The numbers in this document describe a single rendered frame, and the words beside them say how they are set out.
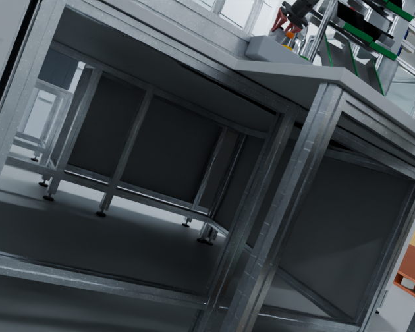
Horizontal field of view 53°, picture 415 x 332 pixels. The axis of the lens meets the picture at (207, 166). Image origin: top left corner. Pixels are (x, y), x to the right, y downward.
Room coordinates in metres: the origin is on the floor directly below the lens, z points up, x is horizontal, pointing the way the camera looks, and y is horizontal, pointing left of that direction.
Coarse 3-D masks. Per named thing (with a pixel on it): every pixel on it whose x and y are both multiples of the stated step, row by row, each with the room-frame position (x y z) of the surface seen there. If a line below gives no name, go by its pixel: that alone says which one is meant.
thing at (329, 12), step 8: (336, 0) 1.63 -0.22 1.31; (328, 8) 1.63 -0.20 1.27; (328, 16) 1.62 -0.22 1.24; (368, 16) 1.93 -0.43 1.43; (392, 16) 1.79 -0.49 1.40; (320, 24) 1.64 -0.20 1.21; (392, 24) 1.78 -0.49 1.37; (320, 32) 1.62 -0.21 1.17; (392, 32) 1.79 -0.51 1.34; (320, 40) 1.63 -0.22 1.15; (312, 48) 1.63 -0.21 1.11; (352, 48) 1.93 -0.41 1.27; (312, 56) 1.63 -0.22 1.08; (376, 64) 1.78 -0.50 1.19
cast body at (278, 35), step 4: (280, 28) 1.48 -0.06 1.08; (272, 32) 1.49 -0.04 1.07; (276, 32) 1.48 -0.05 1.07; (280, 32) 1.48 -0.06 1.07; (284, 32) 1.49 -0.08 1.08; (268, 36) 1.51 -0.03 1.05; (272, 36) 1.48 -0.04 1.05; (276, 36) 1.47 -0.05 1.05; (280, 36) 1.49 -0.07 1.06; (284, 36) 1.49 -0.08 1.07; (276, 40) 1.47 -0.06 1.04; (280, 40) 1.47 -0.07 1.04
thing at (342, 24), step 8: (328, 0) 1.72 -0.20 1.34; (320, 8) 1.76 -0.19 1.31; (336, 8) 1.64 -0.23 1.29; (344, 8) 1.78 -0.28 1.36; (336, 16) 1.61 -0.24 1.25; (344, 16) 1.80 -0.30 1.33; (352, 16) 1.76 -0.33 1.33; (360, 16) 1.70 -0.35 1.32; (344, 24) 1.54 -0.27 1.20; (352, 24) 1.73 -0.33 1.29; (360, 24) 1.68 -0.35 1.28; (352, 32) 1.55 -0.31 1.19; (360, 32) 1.56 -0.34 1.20; (368, 40) 1.58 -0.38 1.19
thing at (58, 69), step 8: (48, 56) 2.87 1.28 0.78; (56, 56) 2.89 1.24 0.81; (64, 56) 2.92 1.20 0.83; (48, 64) 2.88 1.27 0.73; (56, 64) 2.90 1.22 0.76; (64, 64) 2.93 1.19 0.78; (72, 64) 2.95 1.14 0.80; (40, 72) 2.87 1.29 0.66; (48, 72) 2.89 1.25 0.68; (56, 72) 2.91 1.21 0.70; (64, 72) 2.94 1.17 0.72; (72, 72) 2.96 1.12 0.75; (48, 80) 2.90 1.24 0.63; (56, 80) 2.92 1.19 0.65; (64, 80) 2.94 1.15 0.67; (64, 88) 2.95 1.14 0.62
